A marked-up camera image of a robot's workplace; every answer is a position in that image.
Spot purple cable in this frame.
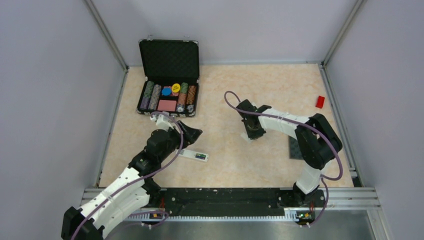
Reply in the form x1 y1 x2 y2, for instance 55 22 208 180
70 111 185 240
223 91 344 228

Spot purple battery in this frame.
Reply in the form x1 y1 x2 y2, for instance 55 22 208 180
195 154 206 160

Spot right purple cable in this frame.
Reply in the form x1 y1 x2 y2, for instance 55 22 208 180
223 91 344 228

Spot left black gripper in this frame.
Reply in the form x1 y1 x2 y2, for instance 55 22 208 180
158 119 202 162

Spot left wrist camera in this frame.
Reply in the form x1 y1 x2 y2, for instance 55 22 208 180
150 112 175 131

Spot yellow round chip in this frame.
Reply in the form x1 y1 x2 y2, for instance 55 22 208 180
171 83 181 93

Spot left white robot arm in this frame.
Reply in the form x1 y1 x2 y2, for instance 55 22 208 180
61 120 203 240

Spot white battery cover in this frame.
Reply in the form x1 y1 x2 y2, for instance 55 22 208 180
240 132 252 143

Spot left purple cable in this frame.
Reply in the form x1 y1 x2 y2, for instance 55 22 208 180
70 111 185 240

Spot black poker chip case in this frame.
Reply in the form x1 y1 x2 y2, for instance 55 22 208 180
136 38 200 117

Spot white remote control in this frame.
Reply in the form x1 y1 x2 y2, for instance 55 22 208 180
178 149 209 163

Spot blue round chip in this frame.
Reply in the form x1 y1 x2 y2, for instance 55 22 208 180
161 86 172 96

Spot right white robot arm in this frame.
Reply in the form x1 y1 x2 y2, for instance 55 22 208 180
236 99 343 206

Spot red building brick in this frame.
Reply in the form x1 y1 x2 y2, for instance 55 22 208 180
315 95 326 109

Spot pink playing card deck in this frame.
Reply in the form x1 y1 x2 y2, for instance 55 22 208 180
157 99 177 112

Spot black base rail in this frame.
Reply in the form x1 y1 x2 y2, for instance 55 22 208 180
82 187 382 228

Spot dark grey building baseplate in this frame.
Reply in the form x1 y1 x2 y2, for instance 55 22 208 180
288 136 303 160

